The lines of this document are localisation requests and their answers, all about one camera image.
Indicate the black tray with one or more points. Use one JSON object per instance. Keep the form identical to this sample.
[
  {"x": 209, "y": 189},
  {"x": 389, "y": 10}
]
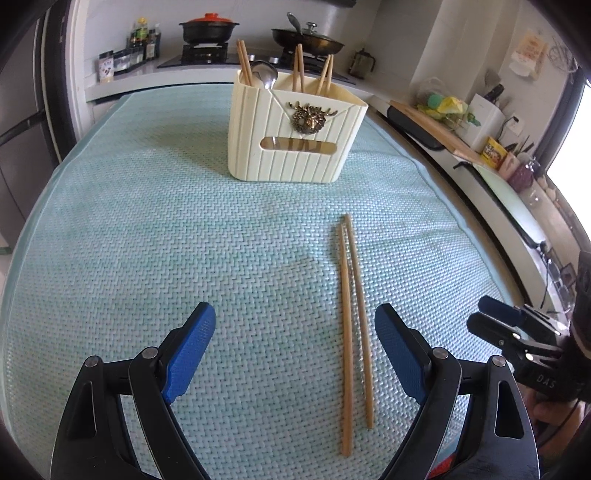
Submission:
[{"x": 418, "y": 131}]

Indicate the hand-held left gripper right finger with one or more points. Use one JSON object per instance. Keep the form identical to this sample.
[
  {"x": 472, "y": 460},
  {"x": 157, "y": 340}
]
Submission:
[{"x": 399, "y": 355}]

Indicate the yellow green plastic bag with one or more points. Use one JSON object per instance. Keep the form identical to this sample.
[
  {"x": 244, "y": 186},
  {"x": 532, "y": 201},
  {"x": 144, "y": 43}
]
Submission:
[{"x": 445, "y": 105}]

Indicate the light blue woven mat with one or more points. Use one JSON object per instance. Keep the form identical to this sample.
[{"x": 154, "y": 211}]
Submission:
[{"x": 184, "y": 230}]

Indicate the white knife block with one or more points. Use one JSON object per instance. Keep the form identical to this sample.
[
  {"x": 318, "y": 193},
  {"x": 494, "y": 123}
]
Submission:
[{"x": 485, "y": 120}]

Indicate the black gas stove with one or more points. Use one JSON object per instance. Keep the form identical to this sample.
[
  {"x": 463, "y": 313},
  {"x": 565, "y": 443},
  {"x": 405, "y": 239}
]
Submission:
[{"x": 203, "y": 57}]

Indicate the glass kettle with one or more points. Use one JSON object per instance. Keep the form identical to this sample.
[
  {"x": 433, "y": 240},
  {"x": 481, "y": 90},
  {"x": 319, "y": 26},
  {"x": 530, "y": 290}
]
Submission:
[{"x": 360, "y": 63}]

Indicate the wooden chopstick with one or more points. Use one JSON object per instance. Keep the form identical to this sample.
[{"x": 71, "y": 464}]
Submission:
[
  {"x": 345, "y": 346},
  {"x": 328, "y": 76},
  {"x": 323, "y": 76},
  {"x": 295, "y": 69},
  {"x": 301, "y": 69},
  {"x": 360, "y": 323},
  {"x": 247, "y": 62},
  {"x": 242, "y": 62}
]

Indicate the dark sauce bottle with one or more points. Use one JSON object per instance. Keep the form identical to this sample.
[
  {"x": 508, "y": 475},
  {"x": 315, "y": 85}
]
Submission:
[{"x": 153, "y": 44}]

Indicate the black pot with red lid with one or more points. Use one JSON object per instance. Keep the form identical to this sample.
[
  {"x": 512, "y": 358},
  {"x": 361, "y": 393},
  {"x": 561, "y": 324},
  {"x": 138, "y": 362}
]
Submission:
[{"x": 207, "y": 30}]

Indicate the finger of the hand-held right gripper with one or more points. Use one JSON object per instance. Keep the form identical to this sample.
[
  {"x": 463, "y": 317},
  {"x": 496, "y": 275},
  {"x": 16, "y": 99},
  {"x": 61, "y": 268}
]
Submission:
[
  {"x": 503, "y": 310},
  {"x": 494, "y": 332}
]

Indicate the white red wall hanging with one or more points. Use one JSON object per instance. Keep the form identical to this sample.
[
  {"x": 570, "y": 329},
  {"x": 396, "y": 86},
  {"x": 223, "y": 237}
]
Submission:
[{"x": 530, "y": 53}]

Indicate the dark wok with glass lid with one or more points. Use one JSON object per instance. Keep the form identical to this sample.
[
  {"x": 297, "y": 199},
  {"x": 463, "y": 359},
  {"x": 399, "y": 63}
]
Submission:
[{"x": 314, "y": 42}]

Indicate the oil bottle with yellow cap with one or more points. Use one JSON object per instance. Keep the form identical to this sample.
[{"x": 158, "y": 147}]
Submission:
[{"x": 140, "y": 34}]

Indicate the metal ladle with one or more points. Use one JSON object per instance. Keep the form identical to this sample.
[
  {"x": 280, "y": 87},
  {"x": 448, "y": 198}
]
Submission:
[{"x": 295, "y": 23}]

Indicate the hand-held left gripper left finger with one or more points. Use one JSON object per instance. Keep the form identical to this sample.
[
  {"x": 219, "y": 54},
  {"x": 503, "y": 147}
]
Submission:
[{"x": 191, "y": 350}]

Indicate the pink bottle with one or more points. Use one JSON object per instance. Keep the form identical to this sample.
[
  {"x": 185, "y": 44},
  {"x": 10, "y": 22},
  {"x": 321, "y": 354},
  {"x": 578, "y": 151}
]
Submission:
[{"x": 508, "y": 168}]

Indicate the cream ribbed utensil holder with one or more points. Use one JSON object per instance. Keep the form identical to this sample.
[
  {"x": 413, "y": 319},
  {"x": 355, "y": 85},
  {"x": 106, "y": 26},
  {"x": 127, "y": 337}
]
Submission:
[{"x": 258, "y": 157}]

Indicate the wooden cutting board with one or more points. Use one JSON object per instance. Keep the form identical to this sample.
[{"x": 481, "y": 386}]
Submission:
[{"x": 443, "y": 134}]

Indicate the purple glass jar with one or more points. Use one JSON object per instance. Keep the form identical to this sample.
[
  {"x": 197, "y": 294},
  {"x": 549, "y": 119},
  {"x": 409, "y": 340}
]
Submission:
[{"x": 524, "y": 177}]

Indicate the metal spoon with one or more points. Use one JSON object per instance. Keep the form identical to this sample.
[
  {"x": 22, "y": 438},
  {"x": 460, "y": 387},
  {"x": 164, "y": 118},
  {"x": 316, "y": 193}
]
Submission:
[
  {"x": 262, "y": 69},
  {"x": 271, "y": 83}
]

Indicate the light green tray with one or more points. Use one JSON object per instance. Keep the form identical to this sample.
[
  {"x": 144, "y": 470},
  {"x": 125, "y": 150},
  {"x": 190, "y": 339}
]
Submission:
[{"x": 512, "y": 203}]

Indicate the person's right hand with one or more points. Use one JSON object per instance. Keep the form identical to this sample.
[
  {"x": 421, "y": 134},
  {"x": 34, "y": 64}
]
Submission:
[{"x": 554, "y": 413}]

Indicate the row of clear spice jars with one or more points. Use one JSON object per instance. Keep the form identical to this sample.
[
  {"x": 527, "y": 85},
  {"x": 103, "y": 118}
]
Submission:
[{"x": 129, "y": 59}]

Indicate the white wall socket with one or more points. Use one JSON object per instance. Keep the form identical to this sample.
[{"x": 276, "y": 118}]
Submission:
[{"x": 515, "y": 125}]

